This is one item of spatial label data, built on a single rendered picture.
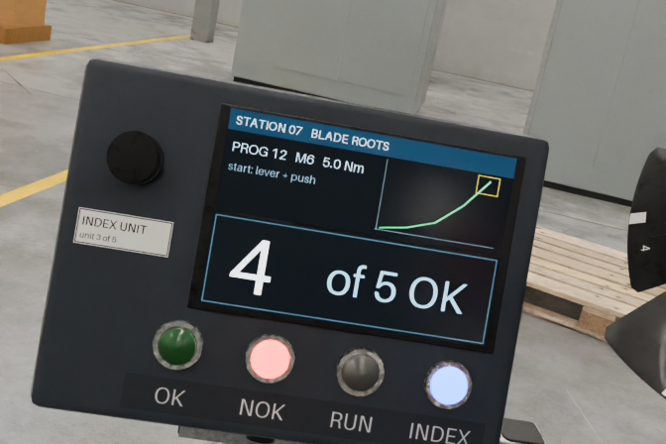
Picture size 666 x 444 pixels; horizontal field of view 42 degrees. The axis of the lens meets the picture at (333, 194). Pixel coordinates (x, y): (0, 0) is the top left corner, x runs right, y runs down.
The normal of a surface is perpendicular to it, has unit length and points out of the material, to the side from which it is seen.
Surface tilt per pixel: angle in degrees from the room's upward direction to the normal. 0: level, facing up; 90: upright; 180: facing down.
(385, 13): 90
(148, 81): 75
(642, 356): 52
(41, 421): 0
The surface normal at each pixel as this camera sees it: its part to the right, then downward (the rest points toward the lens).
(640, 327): -0.51, -0.55
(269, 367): 0.08, 0.10
